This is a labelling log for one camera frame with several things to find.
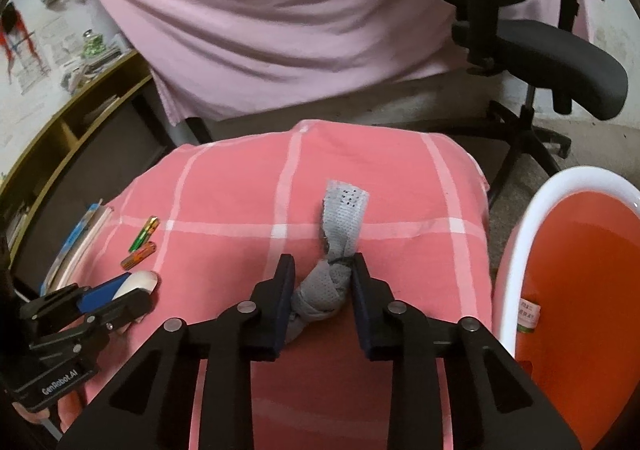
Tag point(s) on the green battery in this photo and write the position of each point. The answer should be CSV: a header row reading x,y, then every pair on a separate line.
x,y
144,232

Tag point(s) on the black office chair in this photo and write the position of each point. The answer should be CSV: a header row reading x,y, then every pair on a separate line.
x,y
550,55

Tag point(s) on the white green labelled bottle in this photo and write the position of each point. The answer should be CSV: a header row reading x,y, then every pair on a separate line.
x,y
529,316

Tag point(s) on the wooden shelf unit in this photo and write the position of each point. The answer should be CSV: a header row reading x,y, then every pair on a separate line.
x,y
65,115

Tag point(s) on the wall poster with red figure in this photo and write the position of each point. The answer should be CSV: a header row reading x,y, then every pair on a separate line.
x,y
22,50

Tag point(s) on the grey mesh sock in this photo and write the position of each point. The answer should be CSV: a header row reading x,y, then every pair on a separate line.
x,y
340,220

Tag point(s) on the white oval object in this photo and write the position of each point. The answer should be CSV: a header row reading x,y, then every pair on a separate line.
x,y
137,282

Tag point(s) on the blue illustrated book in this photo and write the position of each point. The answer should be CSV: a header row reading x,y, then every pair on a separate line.
x,y
80,245

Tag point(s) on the pink draped curtain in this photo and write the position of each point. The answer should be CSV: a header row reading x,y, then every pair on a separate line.
x,y
275,20

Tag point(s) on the glass jar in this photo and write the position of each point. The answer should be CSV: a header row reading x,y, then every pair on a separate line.
x,y
92,44

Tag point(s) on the orange bin with white rim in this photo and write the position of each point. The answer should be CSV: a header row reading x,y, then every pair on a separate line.
x,y
585,270

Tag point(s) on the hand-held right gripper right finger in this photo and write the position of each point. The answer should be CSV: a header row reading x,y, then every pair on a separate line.
x,y
361,300

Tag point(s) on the orange battery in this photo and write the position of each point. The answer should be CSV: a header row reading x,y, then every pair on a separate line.
x,y
137,256

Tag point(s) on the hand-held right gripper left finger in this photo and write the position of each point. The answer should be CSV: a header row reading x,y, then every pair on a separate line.
x,y
285,300

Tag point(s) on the pink checked tablecloth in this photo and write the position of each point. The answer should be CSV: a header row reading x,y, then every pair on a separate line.
x,y
400,190

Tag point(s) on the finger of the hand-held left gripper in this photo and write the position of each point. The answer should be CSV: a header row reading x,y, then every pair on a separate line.
x,y
125,307
100,292

